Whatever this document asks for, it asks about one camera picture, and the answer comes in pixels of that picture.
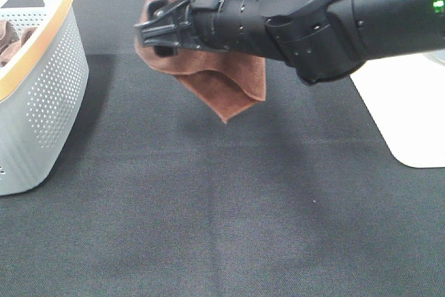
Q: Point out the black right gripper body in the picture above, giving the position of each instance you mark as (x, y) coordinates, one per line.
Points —
(168, 28)

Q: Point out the brown towel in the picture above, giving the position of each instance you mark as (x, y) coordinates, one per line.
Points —
(229, 83)

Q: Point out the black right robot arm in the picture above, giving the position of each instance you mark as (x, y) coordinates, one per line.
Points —
(323, 40)

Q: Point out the grey perforated laundry basket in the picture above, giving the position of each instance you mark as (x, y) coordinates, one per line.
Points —
(42, 88)

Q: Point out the black fabric table cover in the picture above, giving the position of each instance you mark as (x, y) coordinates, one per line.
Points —
(152, 195)

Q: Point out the brown towels in basket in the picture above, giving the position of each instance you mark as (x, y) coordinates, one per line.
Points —
(9, 44)

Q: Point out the white plastic storage bin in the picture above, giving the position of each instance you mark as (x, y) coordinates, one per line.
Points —
(405, 97)

